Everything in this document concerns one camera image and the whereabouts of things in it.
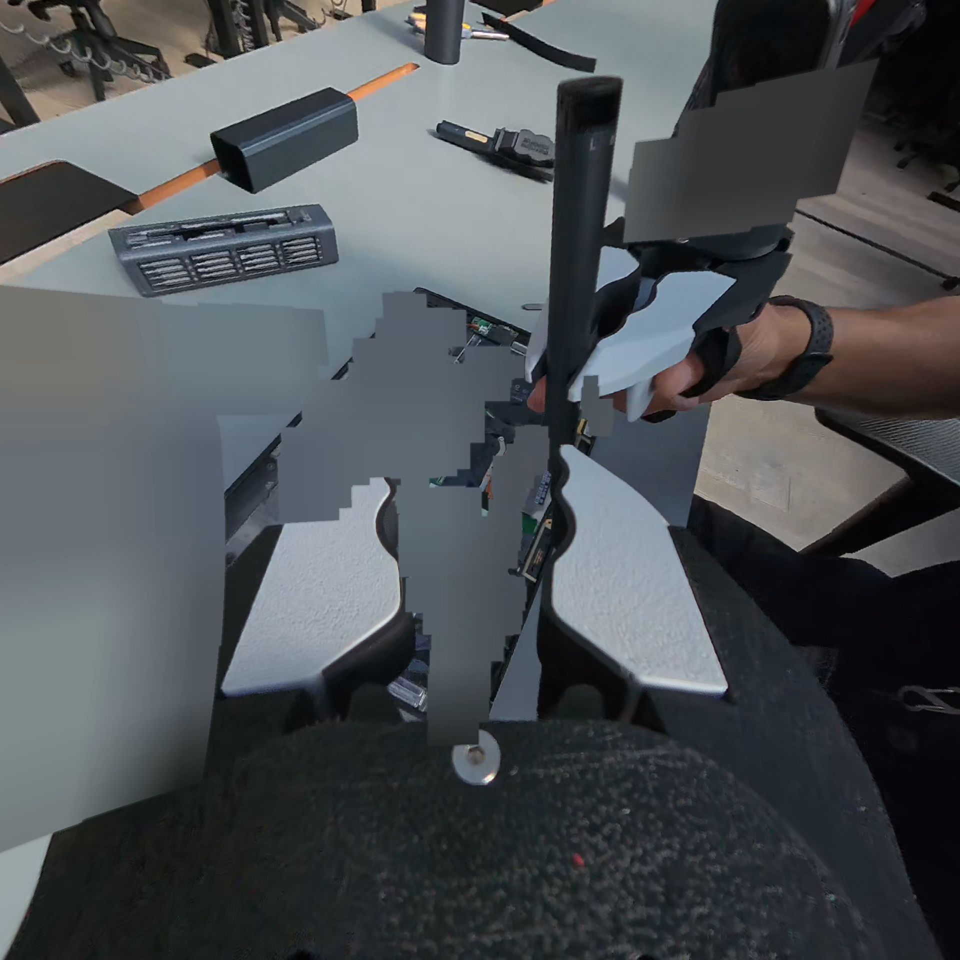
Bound black wrist watch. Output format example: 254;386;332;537
738;294;836;402

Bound dark grey case sleeve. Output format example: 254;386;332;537
208;86;361;196

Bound black buckle strap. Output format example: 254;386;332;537
896;684;960;715

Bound dark grey cylinder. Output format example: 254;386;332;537
422;0;468;66

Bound yellow handled tool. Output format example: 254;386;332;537
407;9;513;44

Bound dark grey electric screwdriver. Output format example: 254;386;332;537
545;75;625;451

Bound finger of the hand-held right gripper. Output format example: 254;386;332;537
567;270;741;406
523;270;645;387

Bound person's right forearm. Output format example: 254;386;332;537
825;291;960;421

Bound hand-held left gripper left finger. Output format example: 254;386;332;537
219;477;415;697

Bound person's right hand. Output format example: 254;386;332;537
527;300;817;423

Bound black laptop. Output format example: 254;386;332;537
223;285;601;725

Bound black screwdriver handle adapter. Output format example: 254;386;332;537
435;118;558;183

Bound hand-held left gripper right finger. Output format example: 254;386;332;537
538;442;730;699

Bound dark grey bit tray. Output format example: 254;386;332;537
107;202;340;299

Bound mesh office chair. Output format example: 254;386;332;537
798;407;960;558

